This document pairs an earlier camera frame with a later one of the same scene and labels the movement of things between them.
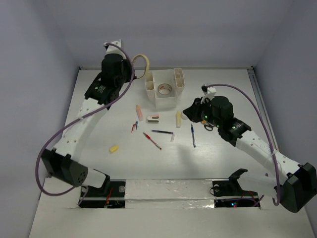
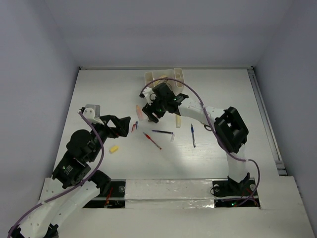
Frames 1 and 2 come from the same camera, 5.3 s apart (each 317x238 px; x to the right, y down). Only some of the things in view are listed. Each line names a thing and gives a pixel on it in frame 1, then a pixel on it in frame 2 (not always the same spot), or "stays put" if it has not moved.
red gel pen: (148, 137) stays put
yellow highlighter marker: (178, 117) stays put
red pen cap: (133, 128) stays put
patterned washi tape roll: (147, 65) -> (161, 77)
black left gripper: (126, 63) -> (122, 125)
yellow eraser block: (114, 148) stays put
